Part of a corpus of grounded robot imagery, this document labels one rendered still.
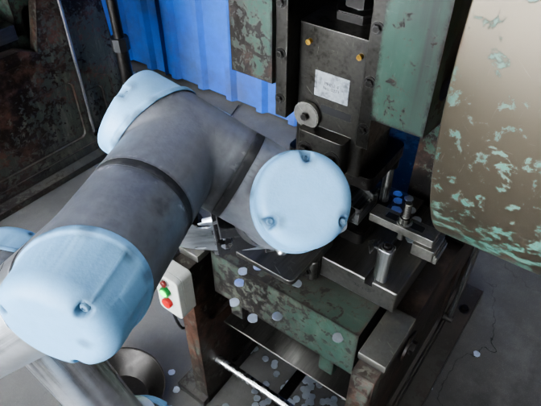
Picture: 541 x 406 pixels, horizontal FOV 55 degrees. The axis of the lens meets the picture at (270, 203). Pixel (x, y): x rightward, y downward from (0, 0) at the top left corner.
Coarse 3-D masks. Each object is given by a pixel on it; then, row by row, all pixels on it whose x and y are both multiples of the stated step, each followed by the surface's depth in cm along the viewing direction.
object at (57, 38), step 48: (0, 0) 202; (48, 0) 204; (96, 0) 220; (0, 48) 203; (48, 48) 212; (96, 48) 230; (0, 96) 205; (48, 96) 223; (96, 96) 243; (0, 144) 214; (48, 144) 233; (96, 144) 253; (0, 192) 223; (48, 192) 235
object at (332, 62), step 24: (336, 0) 96; (312, 24) 88; (336, 24) 88; (360, 24) 88; (312, 48) 91; (336, 48) 88; (360, 48) 85; (312, 72) 94; (336, 72) 91; (360, 72) 88; (312, 96) 97; (336, 96) 94; (360, 96) 91; (312, 120) 99; (336, 120) 97; (312, 144) 100; (336, 144) 96; (384, 144) 107; (360, 168) 101
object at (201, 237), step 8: (200, 224) 72; (208, 224) 72; (192, 232) 77; (200, 232) 78; (208, 232) 78; (184, 240) 83; (192, 240) 84; (200, 240) 84; (208, 240) 85; (192, 248) 91; (200, 248) 92; (208, 248) 93; (216, 248) 93; (224, 248) 94; (256, 248) 97
